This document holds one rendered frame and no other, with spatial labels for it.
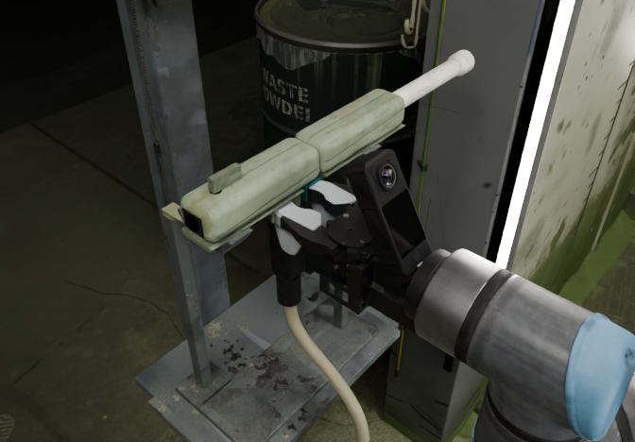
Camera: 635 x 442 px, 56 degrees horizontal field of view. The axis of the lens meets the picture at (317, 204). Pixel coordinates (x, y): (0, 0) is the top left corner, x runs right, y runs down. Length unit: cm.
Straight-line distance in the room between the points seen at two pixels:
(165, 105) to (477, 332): 41
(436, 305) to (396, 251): 6
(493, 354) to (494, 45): 58
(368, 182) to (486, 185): 58
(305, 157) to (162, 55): 19
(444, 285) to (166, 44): 38
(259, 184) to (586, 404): 33
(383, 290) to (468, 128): 52
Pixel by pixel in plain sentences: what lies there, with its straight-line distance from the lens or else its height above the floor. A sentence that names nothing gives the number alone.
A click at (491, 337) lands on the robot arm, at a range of 50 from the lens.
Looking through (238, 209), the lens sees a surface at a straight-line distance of 55.
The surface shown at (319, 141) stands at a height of 114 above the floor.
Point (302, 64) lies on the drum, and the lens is 161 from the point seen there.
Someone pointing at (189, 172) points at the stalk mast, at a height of 106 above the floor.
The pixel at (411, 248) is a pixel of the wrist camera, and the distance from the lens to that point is 55.
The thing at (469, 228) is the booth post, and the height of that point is 76.
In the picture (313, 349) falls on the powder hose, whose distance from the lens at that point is 77.
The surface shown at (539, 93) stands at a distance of 99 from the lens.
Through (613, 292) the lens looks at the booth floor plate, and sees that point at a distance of 223.
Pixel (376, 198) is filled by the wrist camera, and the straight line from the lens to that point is 52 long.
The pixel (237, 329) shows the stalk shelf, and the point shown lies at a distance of 90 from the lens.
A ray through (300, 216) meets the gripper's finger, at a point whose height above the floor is 110.
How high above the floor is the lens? 147
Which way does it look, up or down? 37 degrees down
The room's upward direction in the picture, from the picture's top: straight up
